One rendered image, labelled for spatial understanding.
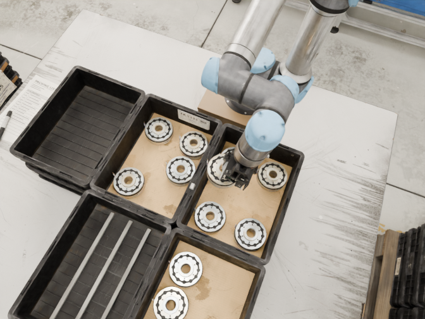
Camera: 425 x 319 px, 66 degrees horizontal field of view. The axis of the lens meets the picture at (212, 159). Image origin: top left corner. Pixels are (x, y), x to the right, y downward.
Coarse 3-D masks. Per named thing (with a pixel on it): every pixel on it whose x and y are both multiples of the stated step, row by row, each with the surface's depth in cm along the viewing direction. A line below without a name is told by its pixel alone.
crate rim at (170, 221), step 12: (156, 96) 118; (180, 108) 117; (132, 120) 114; (216, 120) 115; (216, 132) 113; (108, 156) 107; (204, 156) 109; (96, 180) 104; (192, 180) 105; (108, 192) 102; (132, 204) 101; (180, 204) 103; (156, 216) 100
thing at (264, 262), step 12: (240, 132) 114; (216, 144) 111; (300, 156) 110; (204, 168) 109; (300, 168) 109; (192, 192) 103; (288, 192) 105; (288, 204) 103; (180, 216) 100; (192, 228) 99; (276, 228) 100; (216, 240) 98; (276, 240) 98; (240, 252) 96; (264, 264) 95
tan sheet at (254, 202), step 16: (272, 160) 121; (256, 176) 118; (272, 176) 118; (288, 176) 118; (208, 192) 114; (224, 192) 114; (240, 192) 115; (256, 192) 115; (272, 192) 115; (224, 208) 112; (240, 208) 112; (256, 208) 113; (272, 208) 113; (192, 224) 109; (272, 224) 111; (224, 240) 108
